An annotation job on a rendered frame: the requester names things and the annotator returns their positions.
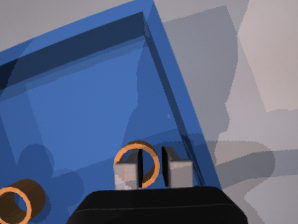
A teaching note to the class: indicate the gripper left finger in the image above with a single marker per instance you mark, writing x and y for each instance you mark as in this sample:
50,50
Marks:
129,173

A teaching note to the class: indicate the blue open crate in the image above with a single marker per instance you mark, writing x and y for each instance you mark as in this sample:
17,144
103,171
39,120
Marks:
71,98

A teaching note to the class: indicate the bronze bushing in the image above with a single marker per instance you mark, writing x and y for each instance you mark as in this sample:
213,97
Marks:
32,193
149,177

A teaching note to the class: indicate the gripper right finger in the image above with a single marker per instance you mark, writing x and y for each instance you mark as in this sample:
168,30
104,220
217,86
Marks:
177,172

